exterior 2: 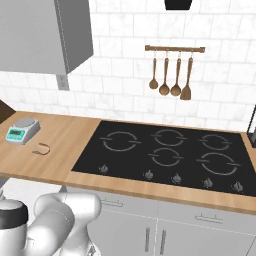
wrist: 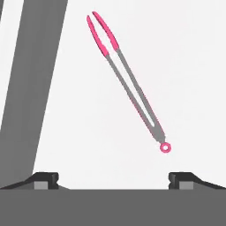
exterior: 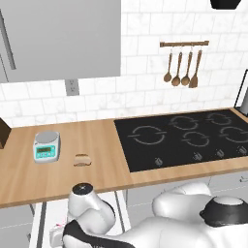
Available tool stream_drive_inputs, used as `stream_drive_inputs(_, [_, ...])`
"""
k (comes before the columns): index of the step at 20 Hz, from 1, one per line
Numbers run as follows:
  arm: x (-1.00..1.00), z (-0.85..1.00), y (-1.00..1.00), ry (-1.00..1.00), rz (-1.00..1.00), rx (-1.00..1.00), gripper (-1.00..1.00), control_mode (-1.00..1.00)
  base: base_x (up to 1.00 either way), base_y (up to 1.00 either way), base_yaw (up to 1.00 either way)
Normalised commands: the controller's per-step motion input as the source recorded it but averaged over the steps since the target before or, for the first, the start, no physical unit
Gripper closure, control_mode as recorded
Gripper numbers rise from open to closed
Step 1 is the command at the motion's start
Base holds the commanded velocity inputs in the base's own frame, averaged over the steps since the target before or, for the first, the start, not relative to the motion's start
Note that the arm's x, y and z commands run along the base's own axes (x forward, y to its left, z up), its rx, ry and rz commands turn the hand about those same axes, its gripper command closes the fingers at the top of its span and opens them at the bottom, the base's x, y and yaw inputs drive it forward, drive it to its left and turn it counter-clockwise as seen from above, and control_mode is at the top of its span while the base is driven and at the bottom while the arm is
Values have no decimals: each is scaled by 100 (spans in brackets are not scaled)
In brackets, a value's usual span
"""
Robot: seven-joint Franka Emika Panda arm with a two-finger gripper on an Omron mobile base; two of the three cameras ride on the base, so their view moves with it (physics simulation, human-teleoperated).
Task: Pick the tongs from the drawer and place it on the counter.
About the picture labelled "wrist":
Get white open drawer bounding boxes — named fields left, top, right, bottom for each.
left=0, top=0, right=226, bottom=191

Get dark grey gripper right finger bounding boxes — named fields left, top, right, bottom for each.
left=168, top=171, right=226, bottom=191

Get pink and grey tongs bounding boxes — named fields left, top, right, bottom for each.
left=86, top=11, right=172, bottom=154

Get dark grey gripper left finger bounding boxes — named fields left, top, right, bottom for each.
left=0, top=171, right=71, bottom=191

